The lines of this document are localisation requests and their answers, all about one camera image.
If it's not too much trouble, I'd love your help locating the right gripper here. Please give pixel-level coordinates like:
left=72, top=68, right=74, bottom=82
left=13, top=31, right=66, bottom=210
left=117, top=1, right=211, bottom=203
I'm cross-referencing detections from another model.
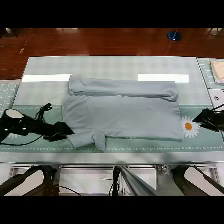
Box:
left=192, top=108, right=218, bottom=130

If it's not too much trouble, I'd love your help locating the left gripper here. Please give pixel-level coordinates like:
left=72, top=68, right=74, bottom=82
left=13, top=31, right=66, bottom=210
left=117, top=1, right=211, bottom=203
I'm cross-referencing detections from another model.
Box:
left=43, top=121, right=75, bottom=142

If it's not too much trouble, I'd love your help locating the pale grey T-shirt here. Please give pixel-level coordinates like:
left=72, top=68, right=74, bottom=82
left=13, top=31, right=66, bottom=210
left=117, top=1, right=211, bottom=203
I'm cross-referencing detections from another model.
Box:
left=62, top=73, right=185, bottom=150

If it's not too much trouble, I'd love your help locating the peach garment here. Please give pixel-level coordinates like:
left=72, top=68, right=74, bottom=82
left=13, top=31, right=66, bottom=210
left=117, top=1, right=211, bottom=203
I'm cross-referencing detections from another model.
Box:
left=209, top=59, right=224, bottom=84

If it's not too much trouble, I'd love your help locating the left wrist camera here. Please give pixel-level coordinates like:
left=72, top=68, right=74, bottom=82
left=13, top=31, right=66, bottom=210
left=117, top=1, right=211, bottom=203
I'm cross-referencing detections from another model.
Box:
left=34, top=102, right=54, bottom=123

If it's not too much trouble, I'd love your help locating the black cable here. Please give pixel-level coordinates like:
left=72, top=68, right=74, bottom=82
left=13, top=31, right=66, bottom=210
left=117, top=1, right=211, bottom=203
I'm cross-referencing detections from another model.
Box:
left=109, top=165, right=124, bottom=197
left=0, top=133, right=46, bottom=147

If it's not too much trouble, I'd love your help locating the silver frame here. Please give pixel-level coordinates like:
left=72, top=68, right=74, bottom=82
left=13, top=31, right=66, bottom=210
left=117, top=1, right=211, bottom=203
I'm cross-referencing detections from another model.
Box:
left=0, top=161, right=224, bottom=197

